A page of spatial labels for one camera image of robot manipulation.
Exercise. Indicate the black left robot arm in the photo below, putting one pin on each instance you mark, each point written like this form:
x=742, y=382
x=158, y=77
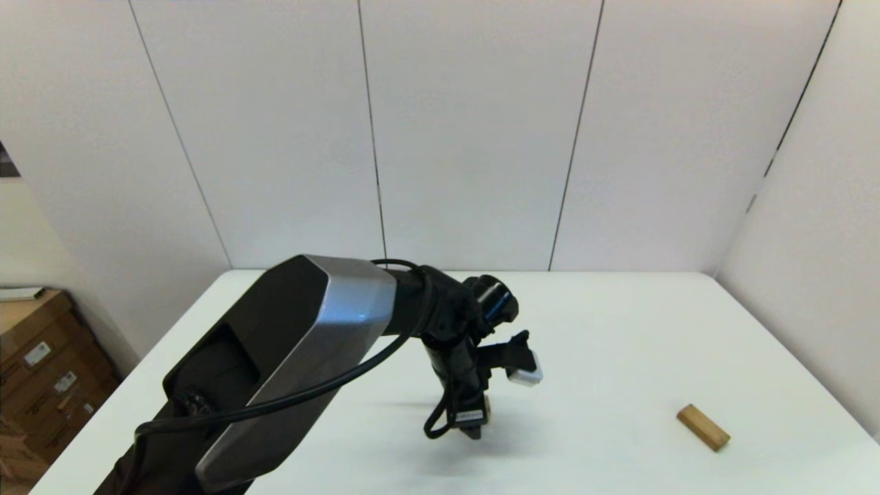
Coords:
x=302, y=330

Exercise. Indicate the flat white board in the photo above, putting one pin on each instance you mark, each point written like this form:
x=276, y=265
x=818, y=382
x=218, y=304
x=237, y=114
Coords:
x=20, y=293

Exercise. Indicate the rectangular wooden building block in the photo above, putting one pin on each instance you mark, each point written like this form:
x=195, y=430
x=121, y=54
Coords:
x=702, y=426

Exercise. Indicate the dark wall picture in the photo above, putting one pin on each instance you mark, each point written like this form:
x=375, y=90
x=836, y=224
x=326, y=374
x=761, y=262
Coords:
x=7, y=163

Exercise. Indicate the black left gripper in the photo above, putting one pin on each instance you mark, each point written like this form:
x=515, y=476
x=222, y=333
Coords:
x=460, y=378

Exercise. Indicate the arched wooden building block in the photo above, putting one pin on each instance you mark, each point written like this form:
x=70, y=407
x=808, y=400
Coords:
x=487, y=405

